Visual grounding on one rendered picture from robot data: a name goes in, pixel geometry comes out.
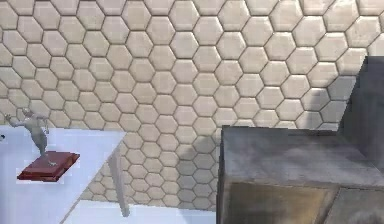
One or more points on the white table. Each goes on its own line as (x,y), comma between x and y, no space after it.
(50,200)

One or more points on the grey figure statue red base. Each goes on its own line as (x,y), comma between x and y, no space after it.
(46,166)

